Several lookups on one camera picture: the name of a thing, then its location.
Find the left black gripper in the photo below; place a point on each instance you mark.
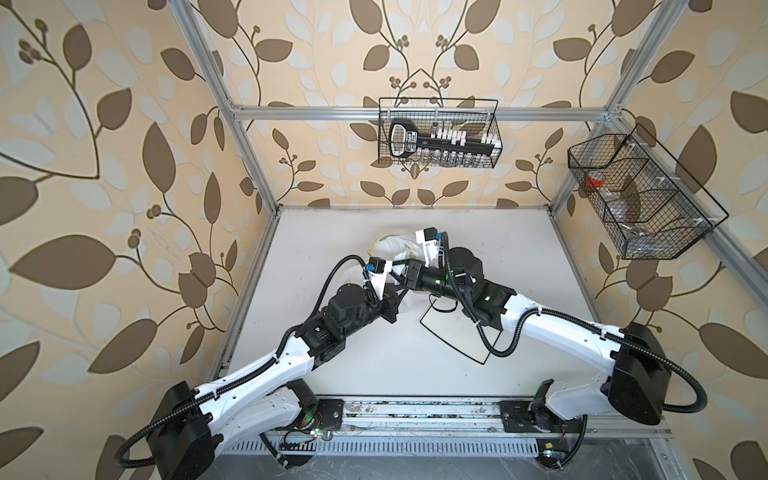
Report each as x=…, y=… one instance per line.
x=391, y=299

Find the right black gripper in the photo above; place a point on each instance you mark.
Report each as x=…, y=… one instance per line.
x=413, y=272

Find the white plastic bag fruit print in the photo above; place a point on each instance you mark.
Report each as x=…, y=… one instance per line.
x=397, y=246

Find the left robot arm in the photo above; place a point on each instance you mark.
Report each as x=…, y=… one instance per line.
x=192, y=426

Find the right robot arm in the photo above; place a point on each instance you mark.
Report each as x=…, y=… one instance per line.
x=633, y=376

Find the white tray black rim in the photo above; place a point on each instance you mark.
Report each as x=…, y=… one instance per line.
x=445, y=320

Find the red item in right basket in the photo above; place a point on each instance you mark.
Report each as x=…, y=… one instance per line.
x=595, y=179

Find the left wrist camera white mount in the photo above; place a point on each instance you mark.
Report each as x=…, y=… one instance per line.
x=377, y=271

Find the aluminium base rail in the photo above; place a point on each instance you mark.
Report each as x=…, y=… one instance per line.
x=493, y=427

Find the black handled tool in basket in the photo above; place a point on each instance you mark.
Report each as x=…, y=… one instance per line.
x=404, y=140

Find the back black wire basket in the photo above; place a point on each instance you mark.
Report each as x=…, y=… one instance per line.
x=474, y=116

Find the black wire basket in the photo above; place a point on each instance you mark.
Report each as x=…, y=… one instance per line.
x=652, y=206
x=474, y=116

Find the right black wire basket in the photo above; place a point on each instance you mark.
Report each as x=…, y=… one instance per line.
x=652, y=206

